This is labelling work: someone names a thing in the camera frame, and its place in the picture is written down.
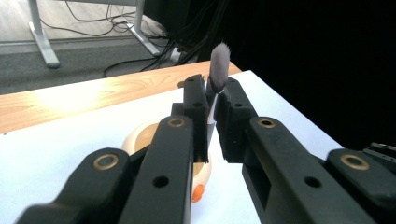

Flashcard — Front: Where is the black handled makeup brush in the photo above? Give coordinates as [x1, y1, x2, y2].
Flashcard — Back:
[204, 41, 232, 150]

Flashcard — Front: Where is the white power strip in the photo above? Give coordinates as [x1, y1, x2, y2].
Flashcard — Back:
[169, 46, 183, 64]

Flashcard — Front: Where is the black cable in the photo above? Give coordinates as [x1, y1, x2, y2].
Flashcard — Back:
[103, 43, 176, 78]
[39, 0, 139, 37]

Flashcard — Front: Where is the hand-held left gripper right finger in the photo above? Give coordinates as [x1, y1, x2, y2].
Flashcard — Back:
[214, 77, 260, 164]

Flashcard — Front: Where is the grey metal desk leg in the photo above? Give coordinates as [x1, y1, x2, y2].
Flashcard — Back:
[126, 0, 162, 57]
[27, 0, 61, 70]

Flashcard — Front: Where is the dark curtain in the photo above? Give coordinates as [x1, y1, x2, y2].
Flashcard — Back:
[143, 0, 396, 152]

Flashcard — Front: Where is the white table mat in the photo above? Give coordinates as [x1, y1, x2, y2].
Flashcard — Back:
[0, 70, 344, 224]

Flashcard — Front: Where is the cream duck-shaped container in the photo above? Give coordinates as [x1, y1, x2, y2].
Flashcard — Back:
[120, 119, 213, 203]

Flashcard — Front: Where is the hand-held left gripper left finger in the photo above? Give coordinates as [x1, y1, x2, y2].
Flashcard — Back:
[171, 74, 210, 164]

